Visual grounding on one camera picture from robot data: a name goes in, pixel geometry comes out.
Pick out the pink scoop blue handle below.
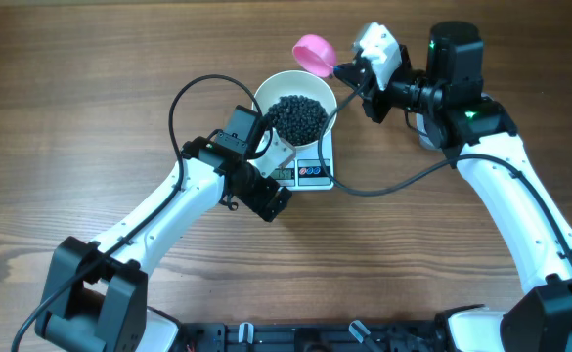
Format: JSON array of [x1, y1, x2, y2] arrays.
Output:
[[292, 34, 337, 78]]

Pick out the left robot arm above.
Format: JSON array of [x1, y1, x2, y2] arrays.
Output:
[[34, 132, 296, 351]]

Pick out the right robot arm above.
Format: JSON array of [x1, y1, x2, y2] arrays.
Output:
[[334, 22, 572, 351]]

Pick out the white digital kitchen scale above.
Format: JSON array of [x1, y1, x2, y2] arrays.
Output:
[[270, 132, 334, 192]]

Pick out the white bowl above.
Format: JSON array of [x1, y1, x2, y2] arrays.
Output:
[[255, 70, 337, 148]]

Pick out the black beans in bowl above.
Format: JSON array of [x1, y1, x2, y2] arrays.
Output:
[[266, 95, 329, 147]]

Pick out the clear plastic container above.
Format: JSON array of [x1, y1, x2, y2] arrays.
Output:
[[417, 113, 441, 152]]

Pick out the right black cable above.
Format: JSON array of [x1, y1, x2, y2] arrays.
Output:
[[317, 72, 572, 343]]

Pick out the black cable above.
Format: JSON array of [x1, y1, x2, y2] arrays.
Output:
[[10, 73, 267, 352], [317, 72, 572, 343]]

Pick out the left black cable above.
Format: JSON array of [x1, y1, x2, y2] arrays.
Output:
[[10, 73, 267, 352]]

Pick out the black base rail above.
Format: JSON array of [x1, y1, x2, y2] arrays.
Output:
[[170, 320, 456, 352]]

